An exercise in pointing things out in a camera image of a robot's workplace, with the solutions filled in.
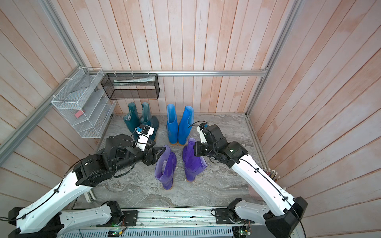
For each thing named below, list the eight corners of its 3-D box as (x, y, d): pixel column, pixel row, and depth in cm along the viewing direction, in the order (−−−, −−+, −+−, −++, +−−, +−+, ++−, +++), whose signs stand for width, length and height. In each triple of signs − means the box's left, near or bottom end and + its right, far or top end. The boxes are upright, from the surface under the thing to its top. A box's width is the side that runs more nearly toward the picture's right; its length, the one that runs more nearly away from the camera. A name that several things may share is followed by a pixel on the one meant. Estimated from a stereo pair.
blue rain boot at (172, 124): (169, 148, 102) (164, 124, 82) (170, 129, 113) (167, 103, 93) (177, 148, 102) (175, 124, 82) (178, 129, 113) (176, 103, 93)
